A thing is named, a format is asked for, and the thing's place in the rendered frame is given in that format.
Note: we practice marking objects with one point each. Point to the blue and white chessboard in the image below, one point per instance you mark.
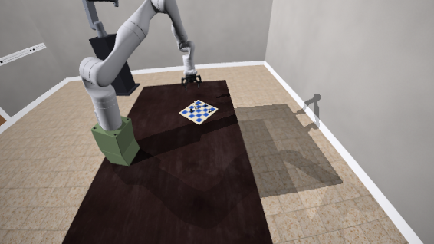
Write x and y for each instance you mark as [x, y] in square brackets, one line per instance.
[200, 114]

